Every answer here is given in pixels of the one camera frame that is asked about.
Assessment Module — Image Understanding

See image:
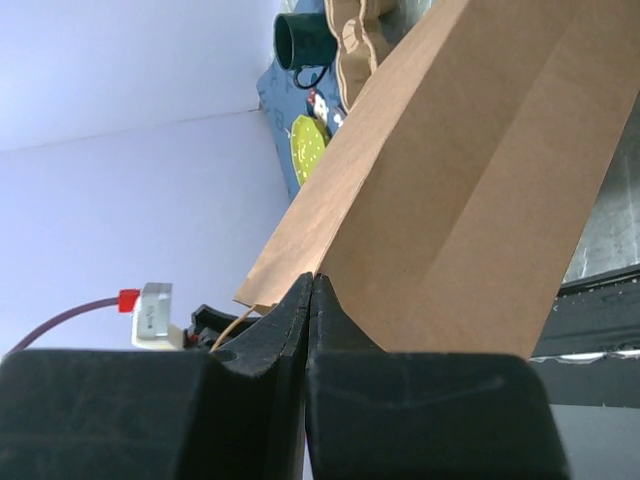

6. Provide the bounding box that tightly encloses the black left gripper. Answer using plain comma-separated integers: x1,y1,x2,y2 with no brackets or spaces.
184,304,261,351

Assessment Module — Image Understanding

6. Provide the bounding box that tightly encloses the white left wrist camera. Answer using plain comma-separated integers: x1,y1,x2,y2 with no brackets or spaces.
117,282,184,351

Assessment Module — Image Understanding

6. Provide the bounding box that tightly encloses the green dotted plate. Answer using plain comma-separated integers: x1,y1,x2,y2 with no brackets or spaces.
289,115,330,186

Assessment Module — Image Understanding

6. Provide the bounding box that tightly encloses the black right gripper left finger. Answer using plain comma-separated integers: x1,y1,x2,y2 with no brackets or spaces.
209,273,313,479

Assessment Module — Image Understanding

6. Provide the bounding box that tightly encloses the brown pulp cup carrier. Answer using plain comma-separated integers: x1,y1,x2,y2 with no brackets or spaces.
324,0,398,113

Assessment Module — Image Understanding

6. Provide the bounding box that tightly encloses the blue alphabet placemat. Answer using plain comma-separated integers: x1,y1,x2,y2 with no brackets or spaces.
256,60,346,200

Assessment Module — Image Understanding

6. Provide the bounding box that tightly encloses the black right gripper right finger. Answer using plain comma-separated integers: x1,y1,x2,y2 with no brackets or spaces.
305,275,383,479

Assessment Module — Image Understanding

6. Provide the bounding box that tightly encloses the brown paper bag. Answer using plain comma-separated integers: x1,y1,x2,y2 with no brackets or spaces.
235,0,639,358

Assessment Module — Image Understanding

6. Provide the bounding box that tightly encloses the dark green mug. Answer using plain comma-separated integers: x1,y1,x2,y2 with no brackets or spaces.
273,12,338,90

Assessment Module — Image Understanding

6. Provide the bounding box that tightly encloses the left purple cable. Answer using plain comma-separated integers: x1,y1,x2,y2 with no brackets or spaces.
6,296,122,354

